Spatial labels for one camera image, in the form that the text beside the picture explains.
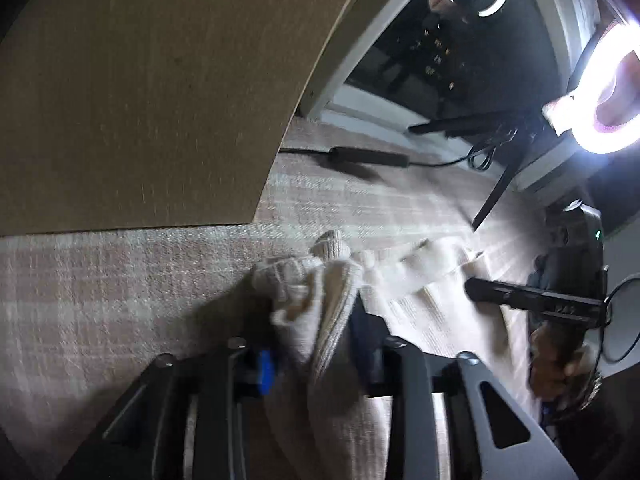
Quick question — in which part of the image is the black adapter cable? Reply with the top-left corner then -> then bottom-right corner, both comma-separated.
280,130 -> 521,173

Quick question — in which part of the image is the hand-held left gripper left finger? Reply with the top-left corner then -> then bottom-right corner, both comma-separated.
57,337 -> 276,480

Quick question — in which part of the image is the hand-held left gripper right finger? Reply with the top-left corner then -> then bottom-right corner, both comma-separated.
350,295 -> 578,480

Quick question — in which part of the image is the black tripod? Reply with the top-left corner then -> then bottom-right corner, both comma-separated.
407,110 -> 551,231

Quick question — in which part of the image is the white ring light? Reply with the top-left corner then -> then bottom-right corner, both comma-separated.
542,20 -> 640,156

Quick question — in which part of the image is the pink plaid blanket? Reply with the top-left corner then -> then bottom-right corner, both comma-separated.
0,117 -> 551,480

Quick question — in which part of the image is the cream knit sweater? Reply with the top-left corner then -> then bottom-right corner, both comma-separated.
250,229 -> 546,480

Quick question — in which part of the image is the person's right hand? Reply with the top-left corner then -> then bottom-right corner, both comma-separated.
529,325 -> 601,403

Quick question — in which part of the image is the long black power adapter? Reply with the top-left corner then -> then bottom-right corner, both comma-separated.
327,146 -> 412,168

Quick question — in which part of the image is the light wooden panel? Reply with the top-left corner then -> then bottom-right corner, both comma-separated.
0,0 -> 376,236

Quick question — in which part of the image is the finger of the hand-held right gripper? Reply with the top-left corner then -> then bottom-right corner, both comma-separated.
464,277 -> 603,311
515,305 -> 603,328

